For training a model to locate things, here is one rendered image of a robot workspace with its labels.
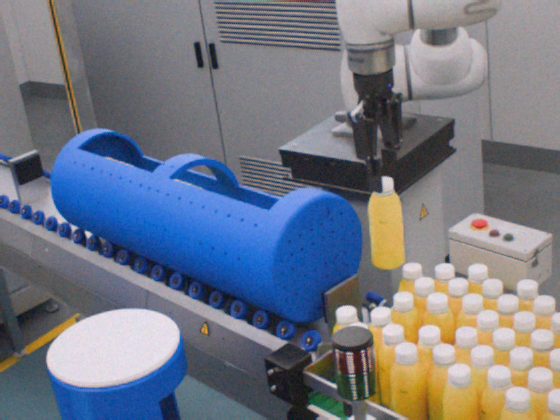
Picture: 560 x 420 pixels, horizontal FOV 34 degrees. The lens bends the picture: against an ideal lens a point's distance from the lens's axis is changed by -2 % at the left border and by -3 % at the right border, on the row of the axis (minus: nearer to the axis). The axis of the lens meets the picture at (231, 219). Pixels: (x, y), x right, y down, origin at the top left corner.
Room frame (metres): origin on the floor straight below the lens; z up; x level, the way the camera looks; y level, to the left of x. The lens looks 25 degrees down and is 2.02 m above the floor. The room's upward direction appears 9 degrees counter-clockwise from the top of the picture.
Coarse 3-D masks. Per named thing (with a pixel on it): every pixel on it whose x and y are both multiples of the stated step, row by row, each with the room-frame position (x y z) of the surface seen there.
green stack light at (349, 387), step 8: (336, 376) 1.15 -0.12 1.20; (344, 376) 1.13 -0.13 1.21; (352, 376) 1.13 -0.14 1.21; (360, 376) 1.13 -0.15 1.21; (368, 376) 1.13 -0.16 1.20; (376, 376) 1.15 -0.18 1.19; (336, 384) 1.16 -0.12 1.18; (344, 384) 1.14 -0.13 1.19; (352, 384) 1.13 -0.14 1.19; (360, 384) 1.13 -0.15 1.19; (368, 384) 1.13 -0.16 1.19; (376, 384) 1.14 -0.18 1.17; (344, 392) 1.14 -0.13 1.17; (352, 392) 1.13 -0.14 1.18; (360, 392) 1.13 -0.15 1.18; (368, 392) 1.13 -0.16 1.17; (352, 400) 1.13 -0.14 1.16; (360, 400) 1.13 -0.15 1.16
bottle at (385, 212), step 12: (372, 204) 1.59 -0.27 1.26; (384, 204) 1.58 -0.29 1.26; (396, 204) 1.58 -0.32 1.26; (372, 216) 1.59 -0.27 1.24; (384, 216) 1.57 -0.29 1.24; (396, 216) 1.58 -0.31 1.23; (372, 228) 1.59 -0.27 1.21; (384, 228) 1.58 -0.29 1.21; (396, 228) 1.58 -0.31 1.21; (372, 240) 1.60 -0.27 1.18; (384, 240) 1.58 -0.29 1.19; (396, 240) 1.58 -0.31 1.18; (372, 252) 1.60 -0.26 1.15; (384, 252) 1.58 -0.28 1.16; (396, 252) 1.58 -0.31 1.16; (384, 264) 1.58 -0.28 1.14; (396, 264) 1.58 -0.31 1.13
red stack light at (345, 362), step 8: (336, 352) 1.14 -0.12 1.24; (344, 352) 1.13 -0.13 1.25; (352, 352) 1.13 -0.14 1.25; (360, 352) 1.13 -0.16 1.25; (368, 352) 1.13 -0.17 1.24; (336, 360) 1.15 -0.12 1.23; (344, 360) 1.13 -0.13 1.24; (352, 360) 1.13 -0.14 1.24; (360, 360) 1.13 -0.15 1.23; (368, 360) 1.13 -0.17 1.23; (336, 368) 1.15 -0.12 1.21; (344, 368) 1.13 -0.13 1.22; (352, 368) 1.13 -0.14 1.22; (360, 368) 1.13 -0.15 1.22; (368, 368) 1.13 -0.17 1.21
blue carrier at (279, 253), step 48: (96, 144) 2.42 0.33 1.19; (96, 192) 2.15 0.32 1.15; (144, 192) 2.02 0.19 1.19; (192, 192) 1.91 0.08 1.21; (240, 192) 2.12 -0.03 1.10; (144, 240) 1.99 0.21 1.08; (192, 240) 1.84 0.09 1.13; (240, 240) 1.73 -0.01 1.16; (288, 240) 1.68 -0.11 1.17; (336, 240) 1.76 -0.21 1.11; (240, 288) 1.72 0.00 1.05; (288, 288) 1.66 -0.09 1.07
